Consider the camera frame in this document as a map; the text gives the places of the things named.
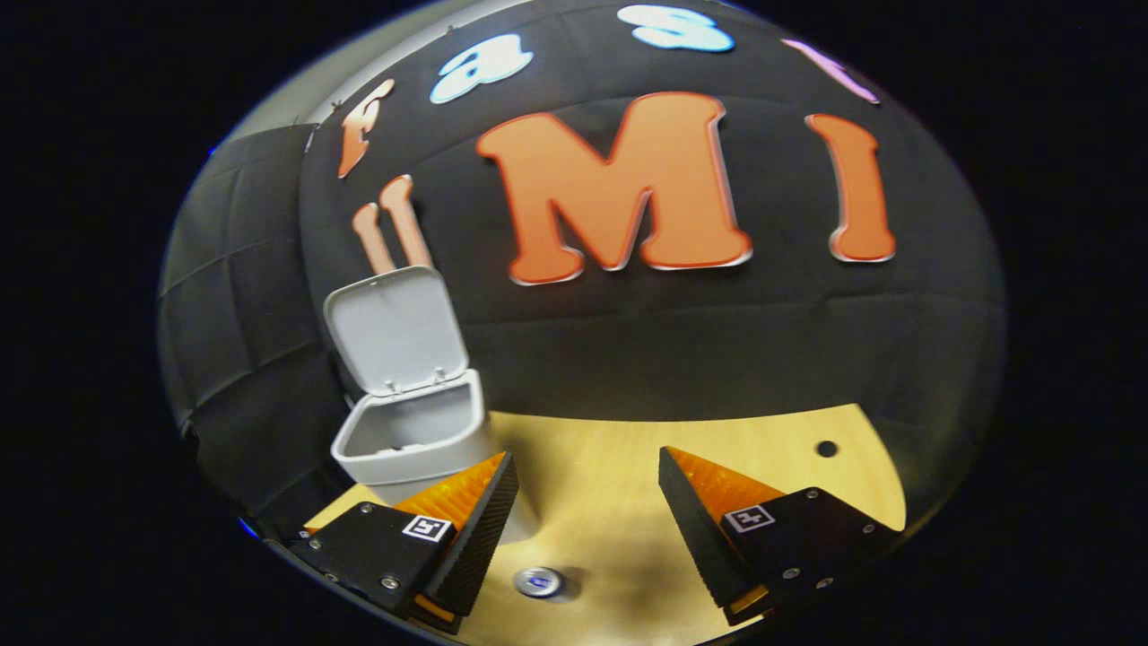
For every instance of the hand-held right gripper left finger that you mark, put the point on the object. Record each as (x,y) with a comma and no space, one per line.
(480,529)

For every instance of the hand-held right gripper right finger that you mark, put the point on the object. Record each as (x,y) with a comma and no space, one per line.
(691,529)

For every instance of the silver blue pop can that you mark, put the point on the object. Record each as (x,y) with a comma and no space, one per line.
(538,581)

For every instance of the white desktop garbage bin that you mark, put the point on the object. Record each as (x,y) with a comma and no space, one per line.
(404,359)

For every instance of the wooden desktop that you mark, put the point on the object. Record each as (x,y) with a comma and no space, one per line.
(610,502)

